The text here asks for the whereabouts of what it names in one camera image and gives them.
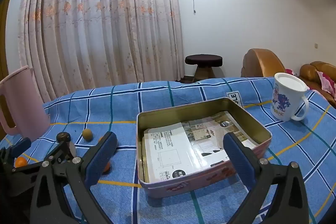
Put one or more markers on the blue checked tablecloth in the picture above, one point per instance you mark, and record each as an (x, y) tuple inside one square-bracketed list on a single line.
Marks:
[(105, 108)]

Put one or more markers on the white tablecloth label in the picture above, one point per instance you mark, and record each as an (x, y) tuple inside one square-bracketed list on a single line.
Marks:
[(233, 98)]

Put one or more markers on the floral pink curtain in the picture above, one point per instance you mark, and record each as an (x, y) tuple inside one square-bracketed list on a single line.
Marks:
[(105, 16)]

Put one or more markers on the dark round stool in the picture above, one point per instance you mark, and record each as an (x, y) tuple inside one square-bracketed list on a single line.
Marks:
[(203, 59)]

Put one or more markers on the pink metal tin box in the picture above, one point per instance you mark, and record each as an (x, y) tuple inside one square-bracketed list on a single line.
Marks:
[(183, 111)]

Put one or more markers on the pink floral cloth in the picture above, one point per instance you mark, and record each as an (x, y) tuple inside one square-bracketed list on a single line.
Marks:
[(326, 83)]

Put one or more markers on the brown leather sofa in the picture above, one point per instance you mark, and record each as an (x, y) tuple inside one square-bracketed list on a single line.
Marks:
[(309, 71)]

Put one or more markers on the pink plastic jug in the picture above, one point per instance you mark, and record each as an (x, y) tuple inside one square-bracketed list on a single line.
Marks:
[(23, 103)]

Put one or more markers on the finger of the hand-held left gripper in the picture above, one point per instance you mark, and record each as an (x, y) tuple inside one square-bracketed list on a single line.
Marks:
[(21, 146), (63, 138)]

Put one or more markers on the photo printed catalogue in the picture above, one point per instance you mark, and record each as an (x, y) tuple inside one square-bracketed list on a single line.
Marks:
[(207, 129)]

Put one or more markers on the brown leather armchair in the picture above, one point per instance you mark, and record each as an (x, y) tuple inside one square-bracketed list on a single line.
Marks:
[(267, 61)]

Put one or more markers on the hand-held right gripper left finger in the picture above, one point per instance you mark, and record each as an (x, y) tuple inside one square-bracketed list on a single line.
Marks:
[(101, 161)]

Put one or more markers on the orange mandarin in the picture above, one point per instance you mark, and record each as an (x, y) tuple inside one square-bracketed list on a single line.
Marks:
[(21, 162), (107, 167)]

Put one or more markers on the white printed carton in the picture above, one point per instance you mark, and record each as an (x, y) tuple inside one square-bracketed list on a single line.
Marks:
[(282, 100)]

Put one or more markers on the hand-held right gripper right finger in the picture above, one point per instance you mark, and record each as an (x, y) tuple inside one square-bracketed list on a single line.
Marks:
[(237, 158)]

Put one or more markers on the wooden door frame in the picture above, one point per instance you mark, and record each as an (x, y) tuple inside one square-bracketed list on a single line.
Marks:
[(2, 35)]

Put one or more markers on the olive green round fruit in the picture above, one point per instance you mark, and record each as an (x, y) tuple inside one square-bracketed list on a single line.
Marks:
[(87, 134)]

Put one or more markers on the white instruction sheet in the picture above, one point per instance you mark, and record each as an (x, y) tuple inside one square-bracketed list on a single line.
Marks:
[(168, 153)]

